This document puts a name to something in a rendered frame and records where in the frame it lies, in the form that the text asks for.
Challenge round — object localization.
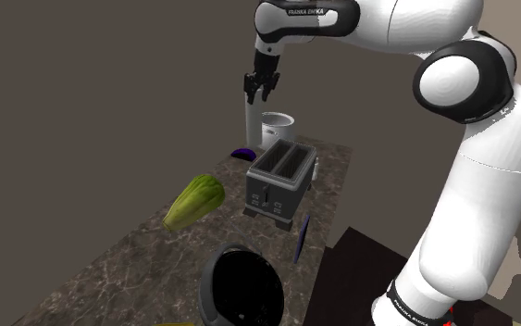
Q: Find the tall white cylinder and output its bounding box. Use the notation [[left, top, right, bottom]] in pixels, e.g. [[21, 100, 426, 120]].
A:
[[244, 91, 265, 146]]

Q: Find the black round bowl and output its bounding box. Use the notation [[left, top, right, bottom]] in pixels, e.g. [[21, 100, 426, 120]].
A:
[[197, 244, 286, 326]]

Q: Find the grey two-slot toaster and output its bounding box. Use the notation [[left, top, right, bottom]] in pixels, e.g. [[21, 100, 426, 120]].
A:
[[242, 138, 318, 232]]

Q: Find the purple eggplant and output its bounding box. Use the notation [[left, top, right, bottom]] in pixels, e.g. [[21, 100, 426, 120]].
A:
[[230, 147, 257, 163]]

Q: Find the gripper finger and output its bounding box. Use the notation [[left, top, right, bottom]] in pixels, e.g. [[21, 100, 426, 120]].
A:
[[242, 72, 262, 106], [261, 71, 281, 103]]

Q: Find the green leafy cabbage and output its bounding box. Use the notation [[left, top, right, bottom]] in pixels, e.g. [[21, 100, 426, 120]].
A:
[[161, 173, 227, 232]]

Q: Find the white cooking pot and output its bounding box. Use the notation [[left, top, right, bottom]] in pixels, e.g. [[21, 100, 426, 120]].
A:
[[260, 111, 296, 152]]

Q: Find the dark robot stand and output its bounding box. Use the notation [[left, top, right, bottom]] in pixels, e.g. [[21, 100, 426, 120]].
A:
[[303, 226, 515, 326]]

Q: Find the blue thin plate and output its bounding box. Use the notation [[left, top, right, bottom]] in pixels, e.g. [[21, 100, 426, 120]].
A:
[[292, 214, 312, 265]]

